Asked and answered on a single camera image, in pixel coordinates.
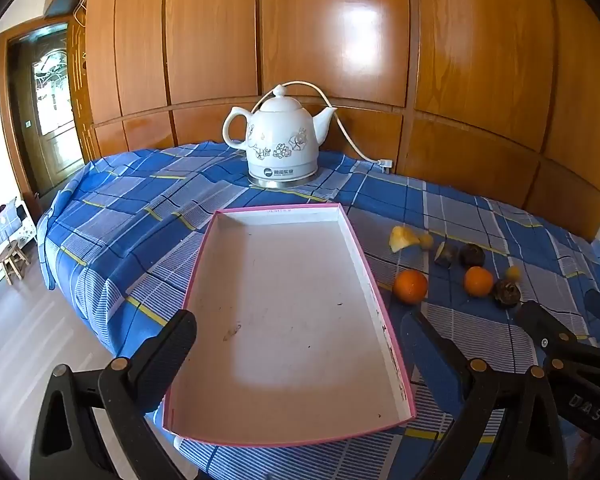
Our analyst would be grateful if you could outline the carved wooden door leaf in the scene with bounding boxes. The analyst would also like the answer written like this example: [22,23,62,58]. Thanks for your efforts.
[66,15,103,161]

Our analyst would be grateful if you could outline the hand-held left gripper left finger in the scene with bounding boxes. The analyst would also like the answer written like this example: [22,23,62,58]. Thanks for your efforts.
[29,309,199,480]

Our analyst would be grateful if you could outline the pink-rimmed cardboard box tray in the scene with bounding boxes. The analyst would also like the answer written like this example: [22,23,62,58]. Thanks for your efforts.
[161,202,417,448]

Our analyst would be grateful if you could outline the small wooden stool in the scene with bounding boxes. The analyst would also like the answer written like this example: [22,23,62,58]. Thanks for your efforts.
[0,240,31,286]

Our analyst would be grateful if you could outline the yellow peeled fruit piece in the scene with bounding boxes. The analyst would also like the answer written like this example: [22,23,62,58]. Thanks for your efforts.
[388,226,421,252]

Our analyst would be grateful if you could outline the white floral ceramic kettle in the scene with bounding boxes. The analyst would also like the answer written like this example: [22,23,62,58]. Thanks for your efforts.
[223,84,338,191]

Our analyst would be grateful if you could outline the blue plaid tablecloth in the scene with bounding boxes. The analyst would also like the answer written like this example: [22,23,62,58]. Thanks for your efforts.
[36,140,600,480]

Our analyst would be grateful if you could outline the wooden wardrobe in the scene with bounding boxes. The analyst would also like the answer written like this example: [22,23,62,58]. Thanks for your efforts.
[82,0,600,241]

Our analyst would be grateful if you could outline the dark brown water chestnut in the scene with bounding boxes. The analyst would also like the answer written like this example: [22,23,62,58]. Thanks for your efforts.
[460,243,486,268]
[494,280,522,307]

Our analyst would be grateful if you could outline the orange tangerine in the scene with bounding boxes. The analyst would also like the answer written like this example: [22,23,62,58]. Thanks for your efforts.
[392,269,429,305]
[463,266,495,297]

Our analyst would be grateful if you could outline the small sugarcane piece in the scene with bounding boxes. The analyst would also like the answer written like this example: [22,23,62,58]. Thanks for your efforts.
[434,240,456,267]

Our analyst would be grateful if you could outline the wooden door with glass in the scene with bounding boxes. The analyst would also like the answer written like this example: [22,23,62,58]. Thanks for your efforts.
[0,22,87,198]

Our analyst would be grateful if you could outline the white kettle cord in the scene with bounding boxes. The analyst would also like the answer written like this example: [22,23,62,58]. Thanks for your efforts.
[252,80,382,166]

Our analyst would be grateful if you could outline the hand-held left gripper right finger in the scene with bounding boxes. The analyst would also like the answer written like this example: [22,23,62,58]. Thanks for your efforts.
[400,310,568,480]

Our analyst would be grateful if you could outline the white low cabinet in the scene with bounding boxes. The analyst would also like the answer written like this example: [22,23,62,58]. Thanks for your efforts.
[0,197,36,306]

